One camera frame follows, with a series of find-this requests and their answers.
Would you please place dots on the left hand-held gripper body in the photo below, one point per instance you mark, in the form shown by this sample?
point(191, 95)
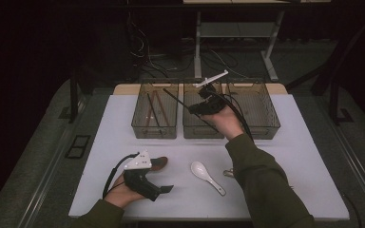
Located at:
point(139, 185)

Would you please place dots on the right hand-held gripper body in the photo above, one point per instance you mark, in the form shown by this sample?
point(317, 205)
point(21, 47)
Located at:
point(212, 106)

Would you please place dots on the smoky transparent plastic bin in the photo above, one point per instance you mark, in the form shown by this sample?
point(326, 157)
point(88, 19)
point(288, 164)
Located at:
point(266, 110)
point(139, 120)
point(196, 131)

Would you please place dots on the person's right hand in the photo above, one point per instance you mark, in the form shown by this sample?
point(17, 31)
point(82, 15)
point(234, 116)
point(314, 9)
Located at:
point(225, 122)

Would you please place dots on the person's left hand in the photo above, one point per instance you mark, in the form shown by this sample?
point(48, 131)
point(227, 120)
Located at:
point(120, 196)

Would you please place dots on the brown wooden spoon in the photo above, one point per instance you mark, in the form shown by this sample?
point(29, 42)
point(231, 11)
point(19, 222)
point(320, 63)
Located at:
point(161, 162)

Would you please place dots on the white ceramic spoon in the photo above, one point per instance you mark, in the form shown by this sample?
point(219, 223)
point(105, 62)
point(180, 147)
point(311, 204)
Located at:
point(199, 169)

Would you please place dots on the black metal stand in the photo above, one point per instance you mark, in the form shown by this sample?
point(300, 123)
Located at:
point(334, 101)
point(73, 101)

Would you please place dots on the white metal desk frame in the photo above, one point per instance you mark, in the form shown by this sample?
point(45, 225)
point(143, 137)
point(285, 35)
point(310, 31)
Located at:
point(197, 47)

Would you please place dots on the metal floor rail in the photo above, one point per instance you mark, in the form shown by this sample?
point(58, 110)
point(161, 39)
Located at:
point(359, 174)
point(44, 186)

